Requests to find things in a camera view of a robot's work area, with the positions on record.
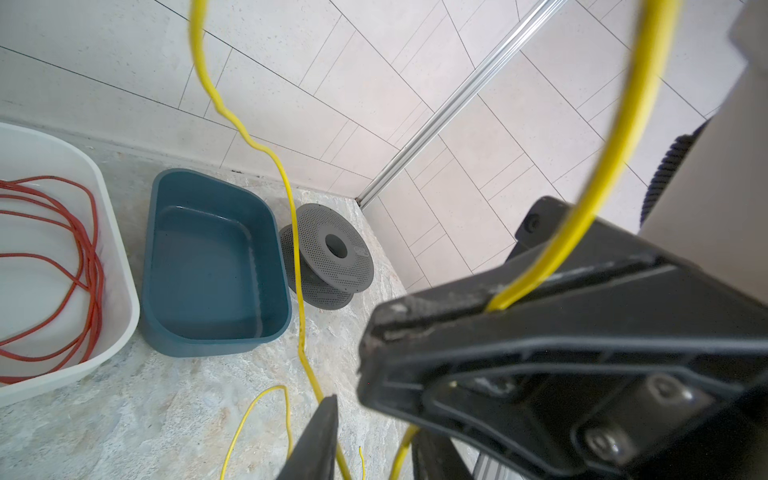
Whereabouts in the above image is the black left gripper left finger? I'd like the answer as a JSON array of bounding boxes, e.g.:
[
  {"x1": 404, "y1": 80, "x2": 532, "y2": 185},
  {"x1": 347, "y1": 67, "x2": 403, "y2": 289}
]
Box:
[{"x1": 276, "y1": 395, "x2": 338, "y2": 480}]

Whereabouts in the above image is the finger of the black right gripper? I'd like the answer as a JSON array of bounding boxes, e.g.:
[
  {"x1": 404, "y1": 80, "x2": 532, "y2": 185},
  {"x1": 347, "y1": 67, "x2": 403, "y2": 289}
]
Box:
[{"x1": 357, "y1": 196, "x2": 767, "y2": 479}]

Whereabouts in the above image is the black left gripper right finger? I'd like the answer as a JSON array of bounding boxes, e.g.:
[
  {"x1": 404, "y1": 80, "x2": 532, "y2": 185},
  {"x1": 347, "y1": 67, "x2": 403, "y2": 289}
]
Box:
[{"x1": 411, "y1": 430, "x2": 473, "y2": 480}]

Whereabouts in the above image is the grey perforated cable spool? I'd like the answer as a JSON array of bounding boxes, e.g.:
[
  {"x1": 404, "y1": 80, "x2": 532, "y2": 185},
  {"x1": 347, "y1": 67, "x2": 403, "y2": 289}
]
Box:
[{"x1": 297, "y1": 203, "x2": 374, "y2": 310}]

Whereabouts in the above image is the yellow cable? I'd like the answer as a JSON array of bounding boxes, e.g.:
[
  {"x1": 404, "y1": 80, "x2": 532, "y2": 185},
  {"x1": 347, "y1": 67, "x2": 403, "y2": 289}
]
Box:
[{"x1": 188, "y1": 0, "x2": 682, "y2": 480}]

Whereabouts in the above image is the teal plastic bin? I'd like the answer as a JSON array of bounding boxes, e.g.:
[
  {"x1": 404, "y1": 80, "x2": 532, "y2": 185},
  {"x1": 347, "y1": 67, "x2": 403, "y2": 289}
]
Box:
[{"x1": 139, "y1": 169, "x2": 292, "y2": 358}]

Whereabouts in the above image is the white plastic bin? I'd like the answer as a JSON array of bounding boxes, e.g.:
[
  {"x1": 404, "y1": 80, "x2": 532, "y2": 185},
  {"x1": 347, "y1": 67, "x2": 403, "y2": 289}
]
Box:
[{"x1": 1, "y1": 123, "x2": 140, "y2": 406}]

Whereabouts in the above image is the aluminium corner profile right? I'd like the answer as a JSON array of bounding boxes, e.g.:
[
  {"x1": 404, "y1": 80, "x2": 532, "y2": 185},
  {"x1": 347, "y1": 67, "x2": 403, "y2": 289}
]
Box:
[{"x1": 356, "y1": 0, "x2": 567, "y2": 209}]

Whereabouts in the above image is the red cable coil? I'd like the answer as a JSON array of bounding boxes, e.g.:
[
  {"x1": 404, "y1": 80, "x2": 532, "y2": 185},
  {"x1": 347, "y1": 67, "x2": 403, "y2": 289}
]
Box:
[{"x1": 0, "y1": 175, "x2": 106, "y2": 386}]

